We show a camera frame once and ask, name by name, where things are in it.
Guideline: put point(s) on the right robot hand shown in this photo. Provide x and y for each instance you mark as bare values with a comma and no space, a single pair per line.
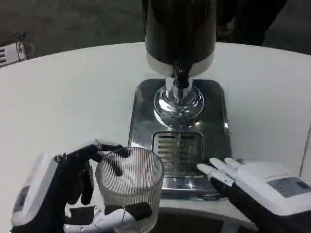
262,184

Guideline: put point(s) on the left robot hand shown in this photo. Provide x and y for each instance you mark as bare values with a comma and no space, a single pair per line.
51,184

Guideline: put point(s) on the clear ribbed glass cup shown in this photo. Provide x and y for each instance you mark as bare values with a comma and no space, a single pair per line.
131,187

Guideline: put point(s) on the steel drip tray with grid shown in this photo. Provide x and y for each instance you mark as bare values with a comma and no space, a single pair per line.
179,143

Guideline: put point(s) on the black drink dispenser with tap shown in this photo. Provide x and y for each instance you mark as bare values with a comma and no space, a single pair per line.
179,48

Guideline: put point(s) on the person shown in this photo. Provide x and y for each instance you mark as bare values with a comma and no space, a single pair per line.
245,19

